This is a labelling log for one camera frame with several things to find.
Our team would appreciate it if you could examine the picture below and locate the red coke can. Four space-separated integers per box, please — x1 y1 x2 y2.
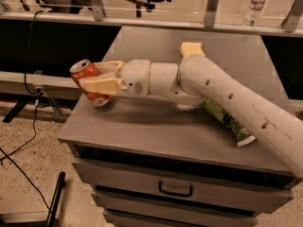
70 59 112 107

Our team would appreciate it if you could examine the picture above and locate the grey drawer cabinet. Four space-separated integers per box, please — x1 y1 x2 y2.
60 26 302 227

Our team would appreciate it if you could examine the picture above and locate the yellow sponge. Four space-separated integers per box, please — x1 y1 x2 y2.
181 42 205 57

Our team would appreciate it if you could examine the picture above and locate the metal bracket left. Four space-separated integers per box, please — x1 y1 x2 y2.
91 0 105 21

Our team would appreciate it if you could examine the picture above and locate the metal bracket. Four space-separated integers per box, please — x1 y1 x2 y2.
91 0 105 21
281 0 303 32
204 0 219 27

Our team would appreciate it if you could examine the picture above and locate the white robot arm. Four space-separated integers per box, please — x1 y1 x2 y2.
80 54 303 178

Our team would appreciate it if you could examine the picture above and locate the metal bracket right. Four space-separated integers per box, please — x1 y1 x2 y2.
281 0 303 32

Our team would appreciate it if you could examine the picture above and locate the green chip bag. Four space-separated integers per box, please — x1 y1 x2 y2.
202 98 256 147

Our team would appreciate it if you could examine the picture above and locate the black drawer handle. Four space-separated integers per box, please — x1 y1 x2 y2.
158 181 193 198

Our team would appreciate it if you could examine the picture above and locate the clear plastic water bottle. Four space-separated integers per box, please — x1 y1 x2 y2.
243 0 267 27

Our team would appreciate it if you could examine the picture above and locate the black floor stand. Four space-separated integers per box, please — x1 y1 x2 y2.
0 171 67 227

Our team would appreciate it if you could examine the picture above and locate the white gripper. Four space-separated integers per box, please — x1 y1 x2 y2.
80 60 152 97

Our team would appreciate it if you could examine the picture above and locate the black power cable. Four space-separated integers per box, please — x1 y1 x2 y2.
0 10 51 213

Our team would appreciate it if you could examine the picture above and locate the metal bracket middle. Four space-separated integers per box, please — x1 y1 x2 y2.
204 0 219 27

